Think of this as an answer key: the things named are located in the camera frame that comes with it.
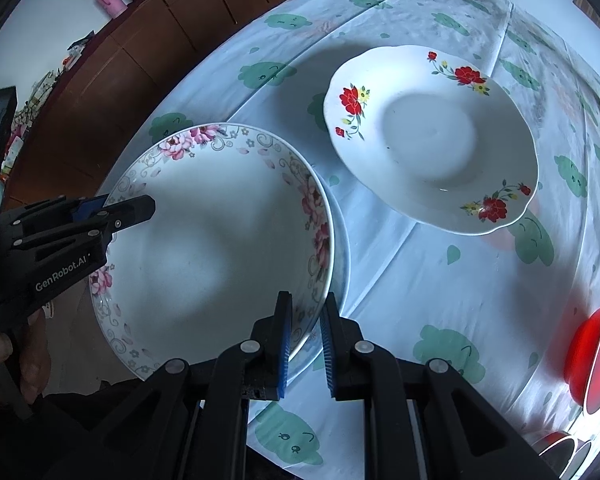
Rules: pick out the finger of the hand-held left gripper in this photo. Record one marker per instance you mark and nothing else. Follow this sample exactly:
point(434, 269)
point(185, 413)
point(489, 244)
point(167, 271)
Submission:
point(87, 208)
point(130, 210)

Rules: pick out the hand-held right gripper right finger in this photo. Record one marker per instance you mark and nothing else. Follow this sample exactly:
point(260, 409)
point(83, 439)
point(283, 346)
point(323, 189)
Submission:
point(327, 355)

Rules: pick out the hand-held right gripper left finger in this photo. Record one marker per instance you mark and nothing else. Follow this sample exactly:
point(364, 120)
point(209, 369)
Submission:
point(282, 350)

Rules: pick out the pink flower rimmed plate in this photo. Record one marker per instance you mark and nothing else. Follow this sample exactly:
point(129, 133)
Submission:
point(205, 240)

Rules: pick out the pink plastic cup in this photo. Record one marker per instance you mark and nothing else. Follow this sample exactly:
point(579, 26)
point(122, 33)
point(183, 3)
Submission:
point(550, 442)

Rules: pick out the red flower white plate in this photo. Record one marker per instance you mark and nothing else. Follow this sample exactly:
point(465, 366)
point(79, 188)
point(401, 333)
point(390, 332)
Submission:
point(430, 135)

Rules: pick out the dark red plate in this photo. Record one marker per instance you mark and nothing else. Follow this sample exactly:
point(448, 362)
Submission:
point(580, 360)

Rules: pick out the person's left hand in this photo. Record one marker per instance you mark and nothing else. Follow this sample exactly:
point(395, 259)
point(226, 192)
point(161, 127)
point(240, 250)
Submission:
point(32, 360)

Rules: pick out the colourful clutter pile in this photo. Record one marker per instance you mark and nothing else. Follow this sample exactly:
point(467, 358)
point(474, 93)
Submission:
point(35, 105)

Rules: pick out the green cloud printed tablecloth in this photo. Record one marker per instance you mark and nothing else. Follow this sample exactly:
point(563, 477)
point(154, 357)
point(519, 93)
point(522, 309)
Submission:
point(430, 285)

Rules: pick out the brown wooden cabinet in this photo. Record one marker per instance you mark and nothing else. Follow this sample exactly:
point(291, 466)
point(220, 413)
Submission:
point(130, 60)

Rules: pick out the pink thermos bottle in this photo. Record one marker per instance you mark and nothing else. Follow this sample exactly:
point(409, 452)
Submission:
point(110, 2)

